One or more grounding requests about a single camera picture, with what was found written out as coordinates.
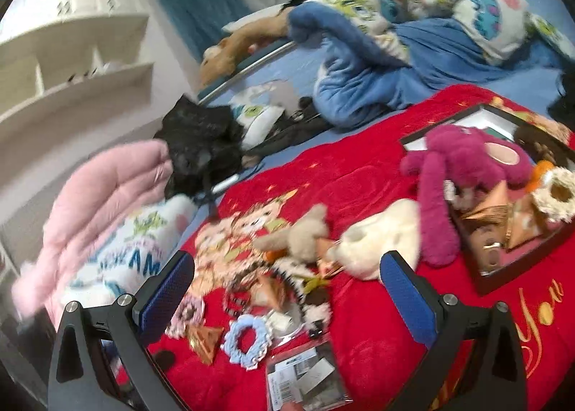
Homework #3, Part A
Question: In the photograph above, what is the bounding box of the black white striped hair tie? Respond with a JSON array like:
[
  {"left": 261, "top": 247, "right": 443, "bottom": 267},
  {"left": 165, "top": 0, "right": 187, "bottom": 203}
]
[{"left": 270, "top": 258, "right": 333, "bottom": 337}]

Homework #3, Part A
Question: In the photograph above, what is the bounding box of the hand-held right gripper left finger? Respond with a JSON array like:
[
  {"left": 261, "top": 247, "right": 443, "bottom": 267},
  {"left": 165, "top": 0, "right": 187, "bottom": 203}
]
[{"left": 47, "top": 250, "right": 196, "bottom": 411}]

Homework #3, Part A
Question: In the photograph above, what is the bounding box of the teal curtain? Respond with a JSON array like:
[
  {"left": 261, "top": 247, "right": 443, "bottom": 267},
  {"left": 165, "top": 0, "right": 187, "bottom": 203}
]
[{"left": 153, "top": 0, "right": 373, "bottom": 63}]

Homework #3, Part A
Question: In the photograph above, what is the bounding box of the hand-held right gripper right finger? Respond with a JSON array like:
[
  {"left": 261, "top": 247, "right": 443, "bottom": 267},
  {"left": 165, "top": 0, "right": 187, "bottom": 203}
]
[{"left": 379, "top": 250, "right": 528, "bottom": 411}]

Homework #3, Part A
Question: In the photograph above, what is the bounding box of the magenta plush bear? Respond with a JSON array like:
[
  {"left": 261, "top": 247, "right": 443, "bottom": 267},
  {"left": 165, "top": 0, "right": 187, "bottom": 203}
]
[{"left": 400, "top": 124, "right": 535, "bottom": 267}]

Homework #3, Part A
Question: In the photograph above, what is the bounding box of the pink crochet scrunchie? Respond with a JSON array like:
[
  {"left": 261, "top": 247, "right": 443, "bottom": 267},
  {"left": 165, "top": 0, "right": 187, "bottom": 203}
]
[{"left": 166, "top": 294, "right": 205, "bottom": 337}]

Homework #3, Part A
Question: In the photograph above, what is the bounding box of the dark bead bracelet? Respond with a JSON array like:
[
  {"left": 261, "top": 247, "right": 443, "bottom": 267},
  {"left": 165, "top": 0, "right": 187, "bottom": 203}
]
[{"left": 224, "top": 284, "right": 253, "bottom": 318}]

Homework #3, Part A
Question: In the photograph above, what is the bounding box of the white wall shelf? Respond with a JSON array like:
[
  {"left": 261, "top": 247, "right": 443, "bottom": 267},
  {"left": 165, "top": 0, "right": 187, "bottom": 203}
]
[{"left": 0, "top": 0, "right": 156, "bottom": 146}]

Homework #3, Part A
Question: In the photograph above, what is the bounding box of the blue crochet scrunchie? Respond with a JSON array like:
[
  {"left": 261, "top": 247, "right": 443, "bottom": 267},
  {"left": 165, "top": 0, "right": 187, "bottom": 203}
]
[{"left": 222, "top": 314, "right": 275, "bottom": 369}]

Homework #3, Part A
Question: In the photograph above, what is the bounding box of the brown plush toy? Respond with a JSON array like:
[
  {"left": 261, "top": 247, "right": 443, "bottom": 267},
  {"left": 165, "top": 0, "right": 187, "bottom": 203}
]
[{"left": 199, "top": 11, "right": 297, "bottom": 86}]

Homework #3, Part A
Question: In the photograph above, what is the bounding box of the clear barcode plastic bag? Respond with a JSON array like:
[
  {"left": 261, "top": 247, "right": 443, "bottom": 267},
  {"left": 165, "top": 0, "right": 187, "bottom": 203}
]
[{"left": 265, "top": 339, "right": 351, "bottom": 411}]

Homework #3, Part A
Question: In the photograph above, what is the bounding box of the black cloth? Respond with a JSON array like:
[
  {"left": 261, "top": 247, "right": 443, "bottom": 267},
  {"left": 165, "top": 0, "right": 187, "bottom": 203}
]
[{"left": 547, "top": 74, "right": 575, "bottom": 128}]

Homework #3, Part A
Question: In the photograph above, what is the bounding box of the large white printed pillow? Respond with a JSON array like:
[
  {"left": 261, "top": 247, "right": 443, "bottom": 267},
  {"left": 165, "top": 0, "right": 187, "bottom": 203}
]
[{"left": 58, "top": 195, "right": 198, "bottom": 308}]

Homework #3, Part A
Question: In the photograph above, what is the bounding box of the brown white lace scrunchie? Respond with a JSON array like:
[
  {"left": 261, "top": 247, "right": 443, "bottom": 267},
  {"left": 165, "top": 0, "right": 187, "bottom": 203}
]
[{"left": 532, "top": 167, "right": 575, "bottom": 220}]

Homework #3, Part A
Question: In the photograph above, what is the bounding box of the red printed blanket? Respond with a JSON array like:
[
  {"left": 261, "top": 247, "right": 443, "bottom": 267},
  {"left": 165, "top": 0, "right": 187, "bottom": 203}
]
[{"left": 148, "top": 84, "right": 575, "bottom": 411}]

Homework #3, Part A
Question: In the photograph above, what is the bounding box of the blue printed fleece blanket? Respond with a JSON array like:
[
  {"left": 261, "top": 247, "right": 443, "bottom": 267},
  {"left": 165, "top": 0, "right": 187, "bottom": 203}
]
[{"left": 287, "top": 0, "right": 575, "bottom": 128}]

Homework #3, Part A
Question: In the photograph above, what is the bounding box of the gold pyramid packet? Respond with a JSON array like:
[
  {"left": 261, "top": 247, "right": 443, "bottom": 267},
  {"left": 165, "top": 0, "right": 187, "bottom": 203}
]
[
  {"left": 460, "top": 182, "right": 510, "bottom": 223},
  {"left": 507, "top": 197, "right": 544, "bottom": 250}
]

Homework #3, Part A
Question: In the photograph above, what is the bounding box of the small white printed pillow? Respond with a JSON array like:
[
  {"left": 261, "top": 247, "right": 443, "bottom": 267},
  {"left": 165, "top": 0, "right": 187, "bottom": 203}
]
[{"left": 229, "top": 83, "right": 288, "bottom": 146}]

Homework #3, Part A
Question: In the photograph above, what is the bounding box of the pink quilt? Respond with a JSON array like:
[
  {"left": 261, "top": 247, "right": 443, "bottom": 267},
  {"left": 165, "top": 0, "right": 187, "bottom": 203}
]
[{"left": 11, "top": 139, "right": 174, "bottom": 317}]

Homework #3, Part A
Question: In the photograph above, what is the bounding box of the white plush toy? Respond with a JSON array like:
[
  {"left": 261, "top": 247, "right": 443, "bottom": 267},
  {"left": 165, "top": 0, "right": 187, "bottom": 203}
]
[{"left": 337, "top": 199, "right": 420, "bottom": 281}]

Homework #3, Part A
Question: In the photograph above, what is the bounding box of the black puffy jacket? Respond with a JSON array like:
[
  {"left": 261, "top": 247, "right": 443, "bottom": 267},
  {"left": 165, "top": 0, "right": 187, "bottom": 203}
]
[{"left": 153, "top": 95, "right": 245, "bottom": 198}]

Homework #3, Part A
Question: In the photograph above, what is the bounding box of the silver tube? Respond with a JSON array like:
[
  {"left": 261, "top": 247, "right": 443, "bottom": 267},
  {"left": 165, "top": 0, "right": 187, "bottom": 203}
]
[{"left": 211, "top": 175, "right": 239, "bottom": 193}]

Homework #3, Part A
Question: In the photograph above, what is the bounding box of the black box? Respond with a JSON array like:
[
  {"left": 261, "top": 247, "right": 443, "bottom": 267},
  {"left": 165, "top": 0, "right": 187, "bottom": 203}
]
[{"left": 400, "top": 103, "right": 575, "bottom": 297}]

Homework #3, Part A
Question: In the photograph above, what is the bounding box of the gold triangular hair clip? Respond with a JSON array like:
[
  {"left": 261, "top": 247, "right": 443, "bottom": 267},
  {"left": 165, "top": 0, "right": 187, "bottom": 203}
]
[{"left": 186, "top": 325, "right": 224, "bottom": 364}]

